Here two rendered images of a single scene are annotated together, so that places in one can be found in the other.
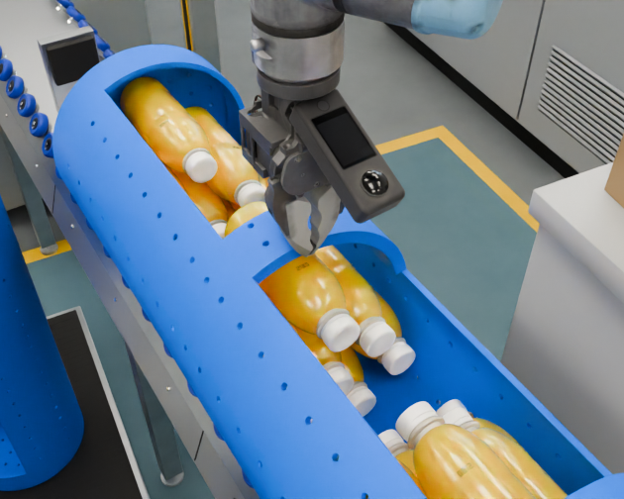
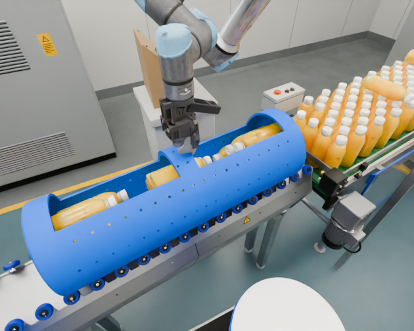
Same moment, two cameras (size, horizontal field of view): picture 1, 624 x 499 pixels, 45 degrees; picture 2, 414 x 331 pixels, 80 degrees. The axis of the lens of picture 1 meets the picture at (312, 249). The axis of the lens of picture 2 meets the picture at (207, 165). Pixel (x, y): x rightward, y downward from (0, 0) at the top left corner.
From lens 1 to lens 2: 0.75 m
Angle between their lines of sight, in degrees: 59
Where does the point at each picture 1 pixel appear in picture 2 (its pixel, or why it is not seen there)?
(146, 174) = (131, 207)
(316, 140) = (202, 105)
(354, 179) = (212, 104)
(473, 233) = not seen: hidden behind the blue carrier
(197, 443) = (196, 251)
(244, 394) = (233, 180)
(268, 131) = (184, 121)
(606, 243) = not seen: hidden behind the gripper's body
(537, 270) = (161, 140)
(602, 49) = not seen: outside the picture
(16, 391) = not seen: outside the picture
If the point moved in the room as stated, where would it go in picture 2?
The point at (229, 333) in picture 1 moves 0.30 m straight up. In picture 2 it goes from (215, 180) to (215, 88)
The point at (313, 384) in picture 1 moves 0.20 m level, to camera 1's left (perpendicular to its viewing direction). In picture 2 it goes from (240, 155) to (245, 207)
